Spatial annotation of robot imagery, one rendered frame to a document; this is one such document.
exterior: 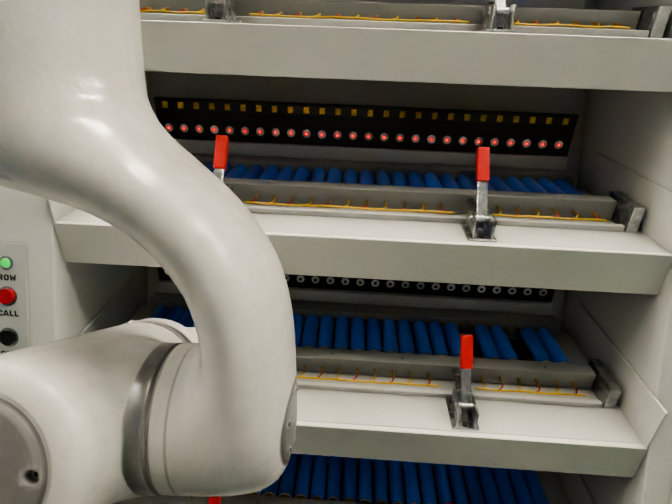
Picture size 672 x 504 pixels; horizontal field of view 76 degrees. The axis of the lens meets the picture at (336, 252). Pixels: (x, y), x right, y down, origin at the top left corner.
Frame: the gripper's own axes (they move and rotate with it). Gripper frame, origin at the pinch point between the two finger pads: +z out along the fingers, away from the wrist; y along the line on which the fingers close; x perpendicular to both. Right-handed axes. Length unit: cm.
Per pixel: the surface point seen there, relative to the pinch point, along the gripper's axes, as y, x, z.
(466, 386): 26.7, -2.9, -1.9
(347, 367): 14.3, -2.8, 3.0
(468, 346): 26.8, 1.2, -1.7
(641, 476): 44.7, -10.8, -2.0
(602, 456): 40.6, -9.0, -2.3
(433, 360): 24.2, -1.4, 3.0
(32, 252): -18.0, 8.5, -5.5
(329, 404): 12.5, -6.1, -0.4
